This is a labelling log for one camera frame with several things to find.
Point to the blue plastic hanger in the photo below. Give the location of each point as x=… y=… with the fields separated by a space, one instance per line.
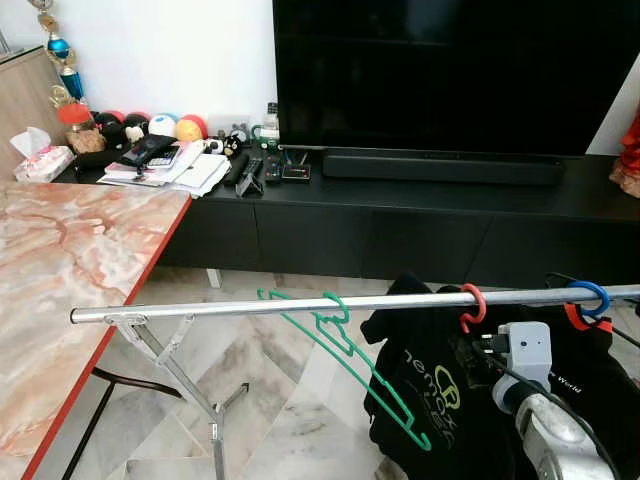
x=604 y=296

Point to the red buddha statue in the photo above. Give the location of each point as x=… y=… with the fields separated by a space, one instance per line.
x=630 y=160

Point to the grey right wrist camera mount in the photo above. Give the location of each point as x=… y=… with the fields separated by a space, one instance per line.
x=530 y=348

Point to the black phone stand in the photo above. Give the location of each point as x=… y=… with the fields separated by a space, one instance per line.
x=250 y=183

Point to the black flat screen television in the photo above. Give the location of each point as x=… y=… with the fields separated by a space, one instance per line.
x=450 y=70

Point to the white blue round toy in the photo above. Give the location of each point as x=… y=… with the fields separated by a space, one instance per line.
x=163 y=124

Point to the gold trophy blue ball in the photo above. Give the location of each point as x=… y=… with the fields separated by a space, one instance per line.
x=57 y=46

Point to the black pouch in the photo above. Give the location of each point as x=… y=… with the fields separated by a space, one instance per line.
x=148 y=148

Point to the silver metal clothes rack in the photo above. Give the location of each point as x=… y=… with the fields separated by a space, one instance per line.
x=200 y=311

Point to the small panda toy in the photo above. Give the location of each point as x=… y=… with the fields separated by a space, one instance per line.
x=228 y=146

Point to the small black display device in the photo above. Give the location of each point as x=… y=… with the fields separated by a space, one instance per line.
x=296 y=171

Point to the orange round toy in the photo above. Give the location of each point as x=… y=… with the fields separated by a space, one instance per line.
x=189 y=129

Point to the red plastic hanger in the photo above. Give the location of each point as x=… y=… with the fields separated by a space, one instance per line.
x=481 y=305

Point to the glass jar red lid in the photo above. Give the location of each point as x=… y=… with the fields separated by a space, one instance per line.
x=74 y=113

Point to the green plastic hanger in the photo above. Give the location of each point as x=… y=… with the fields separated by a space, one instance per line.
x=332 y=322

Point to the light wooden cabinet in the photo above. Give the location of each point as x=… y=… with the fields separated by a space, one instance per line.
x=25 y=100

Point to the pink tissue box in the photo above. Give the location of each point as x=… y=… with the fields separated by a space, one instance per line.
x=45 y=163

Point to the black round toy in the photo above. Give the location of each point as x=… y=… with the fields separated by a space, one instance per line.
x=136 y=123
x=107 y=125

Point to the black remote control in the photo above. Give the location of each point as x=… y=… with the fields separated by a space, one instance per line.
x=272 y=167
x=238 y=167

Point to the black metal table frame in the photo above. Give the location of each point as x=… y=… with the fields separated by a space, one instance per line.
x=135 y=383

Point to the black soundbar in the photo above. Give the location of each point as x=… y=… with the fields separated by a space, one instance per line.
x=440 y=168

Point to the black T-shirt green logo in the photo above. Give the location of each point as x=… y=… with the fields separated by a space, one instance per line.
x=410 y=370

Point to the clear plastic bottle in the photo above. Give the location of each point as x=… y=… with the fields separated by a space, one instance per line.
x=271 y=125

